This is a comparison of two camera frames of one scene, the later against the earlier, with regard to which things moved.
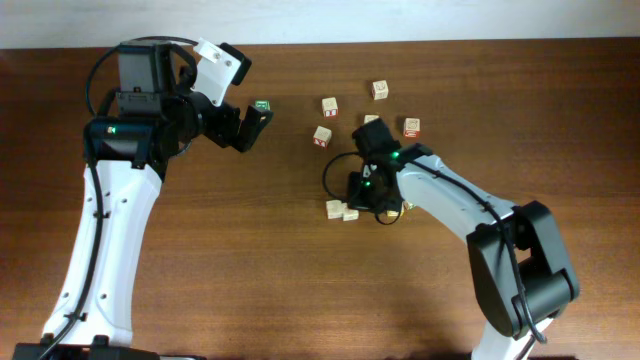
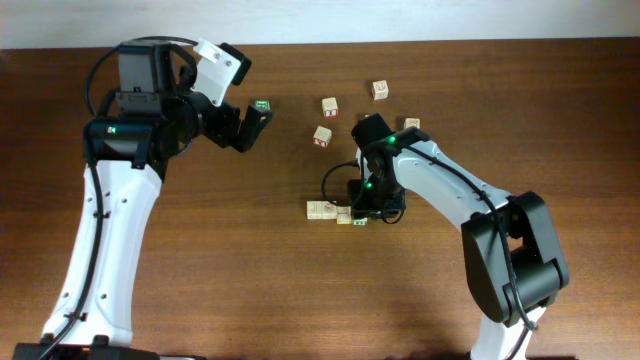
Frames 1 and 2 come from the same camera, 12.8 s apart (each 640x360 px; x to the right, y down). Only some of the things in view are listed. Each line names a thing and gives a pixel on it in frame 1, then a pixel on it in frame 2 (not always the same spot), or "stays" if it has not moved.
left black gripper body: x=202 y=113 stays
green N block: x=335 y=208 to x=314 y=209
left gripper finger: x=255 y=119 stays
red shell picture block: x=349 y=214 to x=328 y=210
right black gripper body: x=363 y=195 stays
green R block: x=265 y=104 stays
